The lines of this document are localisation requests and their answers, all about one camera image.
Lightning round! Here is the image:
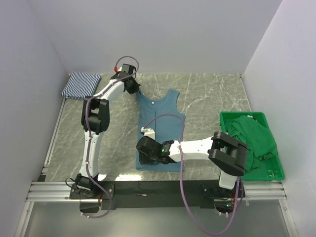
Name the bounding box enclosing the green tank top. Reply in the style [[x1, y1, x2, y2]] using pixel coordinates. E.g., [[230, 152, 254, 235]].
[[228, 116, 278, 172]]

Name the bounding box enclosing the blue white striped tank top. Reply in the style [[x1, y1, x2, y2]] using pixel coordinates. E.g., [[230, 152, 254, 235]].
[[61, 72, 101, 100]]

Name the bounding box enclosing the green plastic bin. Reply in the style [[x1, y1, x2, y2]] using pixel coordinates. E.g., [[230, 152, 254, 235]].
[[220, 112, 284, 181]]

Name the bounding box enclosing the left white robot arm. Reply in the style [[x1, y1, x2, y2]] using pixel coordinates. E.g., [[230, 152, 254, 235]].
[[75, 64, 140, 198]]

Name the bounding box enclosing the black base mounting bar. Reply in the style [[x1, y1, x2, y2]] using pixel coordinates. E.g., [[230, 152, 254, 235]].
[[70, 180, 236, 210]]

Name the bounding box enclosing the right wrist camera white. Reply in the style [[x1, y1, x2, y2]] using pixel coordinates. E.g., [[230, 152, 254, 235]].
[[141, 127, 156, 140]]

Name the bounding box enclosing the light blue tank top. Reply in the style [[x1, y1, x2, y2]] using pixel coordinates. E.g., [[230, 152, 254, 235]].
[[135, 88, 186, 172]]

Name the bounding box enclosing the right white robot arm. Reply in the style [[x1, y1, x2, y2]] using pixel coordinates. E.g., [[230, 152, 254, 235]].
[[136, 132, 248, 197]]

